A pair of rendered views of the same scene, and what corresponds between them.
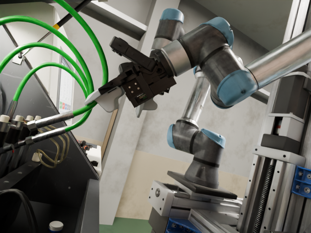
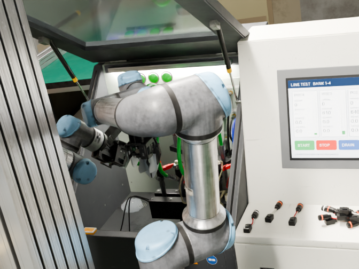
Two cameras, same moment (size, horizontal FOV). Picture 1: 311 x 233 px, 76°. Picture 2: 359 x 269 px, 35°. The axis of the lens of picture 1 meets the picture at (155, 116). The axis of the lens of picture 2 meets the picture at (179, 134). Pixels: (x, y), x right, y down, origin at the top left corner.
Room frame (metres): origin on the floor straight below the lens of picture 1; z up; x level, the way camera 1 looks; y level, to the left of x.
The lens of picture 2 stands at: (1.79, -1.22, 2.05)
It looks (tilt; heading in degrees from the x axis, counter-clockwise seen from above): 22 degrees down; 129
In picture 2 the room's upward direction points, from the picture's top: 10 degrees counter-clockwise
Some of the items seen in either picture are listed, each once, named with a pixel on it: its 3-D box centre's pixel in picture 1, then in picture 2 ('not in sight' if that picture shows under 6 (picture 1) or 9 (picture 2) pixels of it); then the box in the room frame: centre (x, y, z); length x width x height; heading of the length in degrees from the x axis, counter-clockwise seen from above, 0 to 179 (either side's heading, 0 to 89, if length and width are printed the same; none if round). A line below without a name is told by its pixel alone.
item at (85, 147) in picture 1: (83, 144); (353, 215); (1.18, 0.36, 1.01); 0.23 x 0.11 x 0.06; 15
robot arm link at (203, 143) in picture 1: (208, 145); (161, 251); (0.90, -0.27, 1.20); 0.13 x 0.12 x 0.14; 59
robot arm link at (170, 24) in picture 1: (169, 29); (132, 90); (0.63, 0.04, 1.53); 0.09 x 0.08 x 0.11; 149
